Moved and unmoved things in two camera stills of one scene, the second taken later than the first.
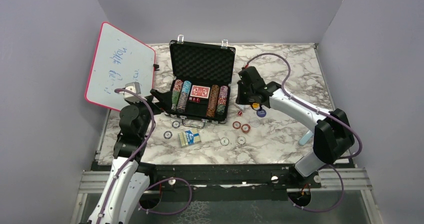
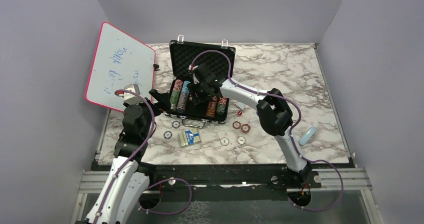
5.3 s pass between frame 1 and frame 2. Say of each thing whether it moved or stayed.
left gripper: stayed
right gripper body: moved
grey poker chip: stayed
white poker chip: stayed
